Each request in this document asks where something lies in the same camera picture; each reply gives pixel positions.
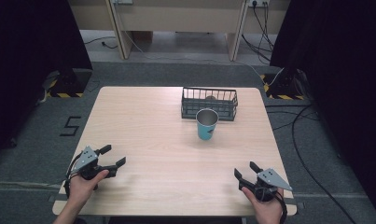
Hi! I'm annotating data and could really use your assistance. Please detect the black curtain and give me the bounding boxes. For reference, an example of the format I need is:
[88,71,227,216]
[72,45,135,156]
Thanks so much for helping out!
[269,0,376,217]
[0,0,93,161]

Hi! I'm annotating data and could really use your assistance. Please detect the light wooden desk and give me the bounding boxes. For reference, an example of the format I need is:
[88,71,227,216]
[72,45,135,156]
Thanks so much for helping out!
[67,0,291,62]

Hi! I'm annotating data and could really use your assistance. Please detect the blue cup with metal inside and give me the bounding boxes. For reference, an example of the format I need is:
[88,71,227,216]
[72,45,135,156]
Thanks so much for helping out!
[195,107,220,141]

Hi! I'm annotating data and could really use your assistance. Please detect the short black floor cable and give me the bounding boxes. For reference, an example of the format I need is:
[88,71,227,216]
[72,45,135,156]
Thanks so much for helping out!
[83,36,118,50]

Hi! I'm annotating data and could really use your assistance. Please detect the person's left hand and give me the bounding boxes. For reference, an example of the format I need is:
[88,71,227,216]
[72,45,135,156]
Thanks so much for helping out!
[63,169,110,209]

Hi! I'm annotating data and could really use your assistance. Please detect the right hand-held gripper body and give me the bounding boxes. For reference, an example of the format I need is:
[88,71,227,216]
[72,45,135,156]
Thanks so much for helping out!
[238,168,293,203]

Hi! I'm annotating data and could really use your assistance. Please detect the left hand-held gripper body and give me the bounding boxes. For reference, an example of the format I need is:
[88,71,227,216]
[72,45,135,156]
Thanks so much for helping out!
[71,145,118,182]

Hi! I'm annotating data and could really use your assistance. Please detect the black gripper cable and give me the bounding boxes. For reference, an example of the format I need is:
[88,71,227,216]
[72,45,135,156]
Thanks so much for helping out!
[274,190,289,224]
[63,153,84,199]

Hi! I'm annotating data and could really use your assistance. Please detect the person's right hand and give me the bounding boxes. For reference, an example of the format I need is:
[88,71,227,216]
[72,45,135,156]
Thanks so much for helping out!
[241,186,285,224]

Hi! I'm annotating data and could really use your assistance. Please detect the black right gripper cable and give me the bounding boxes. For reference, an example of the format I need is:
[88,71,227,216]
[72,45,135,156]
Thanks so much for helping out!
[274,190,289,224]

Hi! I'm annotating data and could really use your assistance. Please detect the bundle of black hanging cables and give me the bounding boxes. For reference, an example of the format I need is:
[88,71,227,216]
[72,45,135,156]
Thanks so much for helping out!
[241,2,276,63]

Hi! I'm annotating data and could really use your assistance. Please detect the black wire basket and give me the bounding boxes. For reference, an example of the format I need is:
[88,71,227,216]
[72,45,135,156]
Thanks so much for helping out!
[180,86,240,122]

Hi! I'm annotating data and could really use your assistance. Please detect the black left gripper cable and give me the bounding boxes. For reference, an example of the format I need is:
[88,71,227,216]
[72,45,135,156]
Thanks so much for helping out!
[63,153,84,199]

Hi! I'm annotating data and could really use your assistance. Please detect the long black floor cable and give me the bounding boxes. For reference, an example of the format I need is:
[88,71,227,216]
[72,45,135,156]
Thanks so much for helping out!
[290,104,359,224]

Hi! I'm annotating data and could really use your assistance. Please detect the stand base with hazard tape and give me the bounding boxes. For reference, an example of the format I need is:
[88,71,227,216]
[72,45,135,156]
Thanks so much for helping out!
[46,68,93,99]
[259,67,305,101]

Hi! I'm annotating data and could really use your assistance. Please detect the white wall socket strip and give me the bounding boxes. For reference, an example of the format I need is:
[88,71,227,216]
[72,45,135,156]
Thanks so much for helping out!
[247,0,271,8]

